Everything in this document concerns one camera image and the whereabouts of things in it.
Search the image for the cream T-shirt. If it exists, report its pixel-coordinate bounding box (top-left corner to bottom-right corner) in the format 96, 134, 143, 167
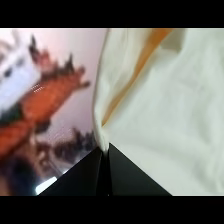
92, 28, 224, 197

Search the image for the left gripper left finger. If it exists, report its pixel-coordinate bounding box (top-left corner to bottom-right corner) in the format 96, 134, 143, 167
39, 146, 104, 197

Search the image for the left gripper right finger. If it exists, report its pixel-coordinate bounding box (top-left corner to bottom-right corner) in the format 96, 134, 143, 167
105, 142, 172, 197

